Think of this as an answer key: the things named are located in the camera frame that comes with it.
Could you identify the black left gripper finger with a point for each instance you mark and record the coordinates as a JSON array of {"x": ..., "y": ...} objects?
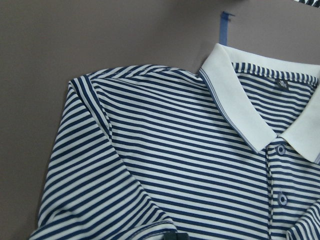
[{"x": 175, "y": 236}]

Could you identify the blue white striped polo shirt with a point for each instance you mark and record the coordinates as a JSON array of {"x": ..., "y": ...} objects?
[{"x": 229, "y": 153}]

